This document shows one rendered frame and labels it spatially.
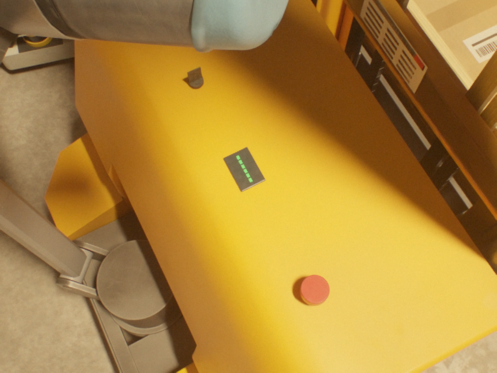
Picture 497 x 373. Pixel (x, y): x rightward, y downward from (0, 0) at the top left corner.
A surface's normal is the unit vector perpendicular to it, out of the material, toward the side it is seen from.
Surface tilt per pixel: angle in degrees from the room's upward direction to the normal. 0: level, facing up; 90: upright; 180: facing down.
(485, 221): 90
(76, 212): 22
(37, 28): 100
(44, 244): 90
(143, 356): 0
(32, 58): 90
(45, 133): 0
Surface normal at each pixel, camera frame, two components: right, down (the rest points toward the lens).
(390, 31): -0.89, 0.43
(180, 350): -0.01, -0.36
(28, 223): 0.96, 0.25
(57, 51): 0.26, 0.90
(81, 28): -0.24, 0.94
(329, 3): 0.46, 0.83
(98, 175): -0.34, -0.18
